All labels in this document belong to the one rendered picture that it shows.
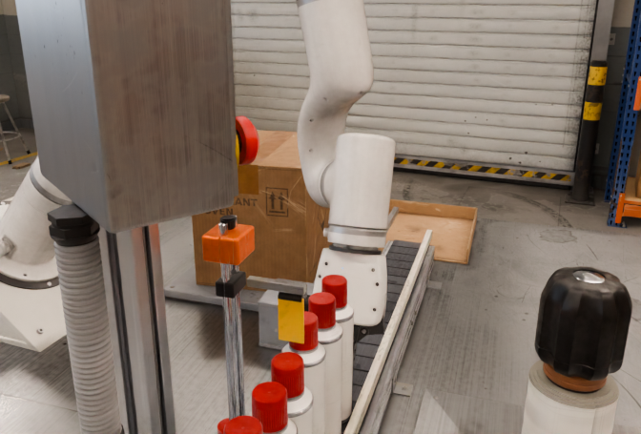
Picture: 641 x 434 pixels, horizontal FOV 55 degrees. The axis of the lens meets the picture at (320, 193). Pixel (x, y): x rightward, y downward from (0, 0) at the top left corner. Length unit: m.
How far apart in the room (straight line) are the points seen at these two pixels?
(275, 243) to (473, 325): 0.41
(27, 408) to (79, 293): 0.62
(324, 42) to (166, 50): 0.44
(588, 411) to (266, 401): 0.30
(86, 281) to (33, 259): 0.82
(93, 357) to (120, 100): 0.21
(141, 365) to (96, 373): 0.13
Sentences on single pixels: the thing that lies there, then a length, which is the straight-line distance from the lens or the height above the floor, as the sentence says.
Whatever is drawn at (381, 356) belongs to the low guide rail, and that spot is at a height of 0.91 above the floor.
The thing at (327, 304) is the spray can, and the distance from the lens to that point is 0.74.
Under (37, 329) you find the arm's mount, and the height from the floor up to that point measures 0.86.
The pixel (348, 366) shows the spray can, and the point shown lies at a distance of 0.84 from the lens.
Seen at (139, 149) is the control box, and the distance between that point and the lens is 0.41.
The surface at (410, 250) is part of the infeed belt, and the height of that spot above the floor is 0.88.
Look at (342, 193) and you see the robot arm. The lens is 0.84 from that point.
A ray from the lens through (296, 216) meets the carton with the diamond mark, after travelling 1.19.
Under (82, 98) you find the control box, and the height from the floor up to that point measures 1.37.
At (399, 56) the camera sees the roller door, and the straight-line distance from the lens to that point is 5.04.
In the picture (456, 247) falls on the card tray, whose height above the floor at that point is 0.83.
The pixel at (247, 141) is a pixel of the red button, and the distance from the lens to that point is 0.46.
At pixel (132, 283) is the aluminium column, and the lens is 0.60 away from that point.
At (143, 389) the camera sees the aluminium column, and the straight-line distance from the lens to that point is 0.66.
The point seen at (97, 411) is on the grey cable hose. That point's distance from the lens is 0.54.
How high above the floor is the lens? 1.44
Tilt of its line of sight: 18 degrees down
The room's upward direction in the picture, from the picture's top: straight up
